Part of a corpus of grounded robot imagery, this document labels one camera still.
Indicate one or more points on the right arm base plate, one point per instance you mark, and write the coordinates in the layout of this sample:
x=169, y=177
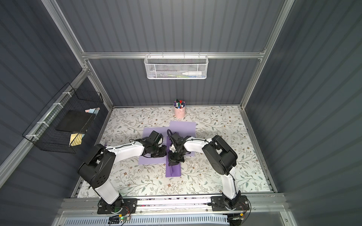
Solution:
x=222, y=203

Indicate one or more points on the aluminium front rail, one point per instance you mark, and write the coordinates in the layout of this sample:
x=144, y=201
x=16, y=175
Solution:
x=176, y=204

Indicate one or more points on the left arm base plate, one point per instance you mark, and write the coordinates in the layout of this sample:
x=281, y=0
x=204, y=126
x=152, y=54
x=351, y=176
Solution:
x=120, y=206

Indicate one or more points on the pastel sticky note stack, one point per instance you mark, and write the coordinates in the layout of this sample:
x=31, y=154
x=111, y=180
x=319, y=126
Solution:
x=93, y=110

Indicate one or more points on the black wire wall basket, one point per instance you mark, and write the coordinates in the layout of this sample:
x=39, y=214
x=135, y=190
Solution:
x=43, y=133

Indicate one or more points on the black notebook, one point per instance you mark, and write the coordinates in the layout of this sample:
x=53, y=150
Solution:
x=75, y=122

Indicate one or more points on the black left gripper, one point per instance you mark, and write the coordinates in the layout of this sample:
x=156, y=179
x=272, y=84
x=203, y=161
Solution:
x=159, y=151

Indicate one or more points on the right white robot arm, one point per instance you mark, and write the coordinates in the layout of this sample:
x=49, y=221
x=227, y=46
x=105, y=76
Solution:
x=220, y=155

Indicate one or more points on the white perforated vent panel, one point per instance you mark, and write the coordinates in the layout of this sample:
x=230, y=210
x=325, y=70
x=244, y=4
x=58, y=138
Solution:
x=151, y=220

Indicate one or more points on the yellow sticky note pad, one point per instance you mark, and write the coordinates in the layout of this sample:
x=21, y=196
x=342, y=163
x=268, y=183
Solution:
x=76, y=139

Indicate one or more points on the light lavender paper sheet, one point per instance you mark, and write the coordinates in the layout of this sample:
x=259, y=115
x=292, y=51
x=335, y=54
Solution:
x=147, y=133

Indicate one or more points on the white wire mesh basket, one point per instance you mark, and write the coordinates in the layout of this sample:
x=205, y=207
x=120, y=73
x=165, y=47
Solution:
x=163, y=68

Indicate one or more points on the white marker in basket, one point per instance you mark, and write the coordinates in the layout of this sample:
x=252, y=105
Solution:
x=192, y=73

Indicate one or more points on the pink pen cup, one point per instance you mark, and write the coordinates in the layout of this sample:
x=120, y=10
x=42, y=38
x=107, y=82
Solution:
x=179, y=109

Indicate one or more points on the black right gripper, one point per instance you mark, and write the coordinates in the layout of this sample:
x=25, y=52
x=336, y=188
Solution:
x=175, y=155

